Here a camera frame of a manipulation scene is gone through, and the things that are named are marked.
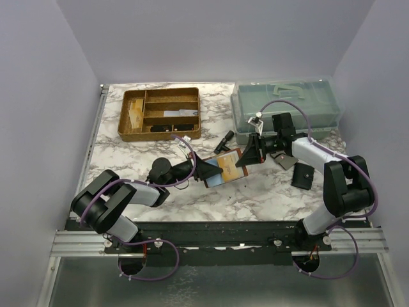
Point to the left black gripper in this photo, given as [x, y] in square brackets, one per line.
[202, 170]

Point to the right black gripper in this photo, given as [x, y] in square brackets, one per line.
[255, 152]

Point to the blue credit card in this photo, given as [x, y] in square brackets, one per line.
[215, 180]

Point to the tan credit card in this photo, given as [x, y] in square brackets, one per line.
[228, 163]

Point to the brown leather card holder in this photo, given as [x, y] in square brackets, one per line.
[239, 154]

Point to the gold card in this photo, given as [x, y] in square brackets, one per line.
[135, 113]

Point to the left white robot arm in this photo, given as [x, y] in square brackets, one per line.
[100, 205]

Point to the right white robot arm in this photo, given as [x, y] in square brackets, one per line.
[347, 187]

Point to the grey card wallet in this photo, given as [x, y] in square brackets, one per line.
[285, 161]

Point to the white card in tray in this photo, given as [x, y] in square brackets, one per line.
[181, 113]

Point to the black T-shaped pipe fitting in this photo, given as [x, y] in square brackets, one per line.
[222, 147]

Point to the black snap wallet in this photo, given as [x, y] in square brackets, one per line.
[303, 176]

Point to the black item in tray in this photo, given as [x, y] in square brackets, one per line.
[172, 128]

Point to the brown cork organizer tray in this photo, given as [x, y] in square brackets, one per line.
[155, 103]

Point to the clear lidded plastic box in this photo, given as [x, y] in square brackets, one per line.
[313, 96]

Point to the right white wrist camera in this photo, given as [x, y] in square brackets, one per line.
[257, 122]

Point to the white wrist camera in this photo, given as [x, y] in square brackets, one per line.
[257, 122]
[183, 143]

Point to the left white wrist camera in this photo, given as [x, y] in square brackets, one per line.
[183, 143]

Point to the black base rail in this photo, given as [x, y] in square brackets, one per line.
[165, 244]

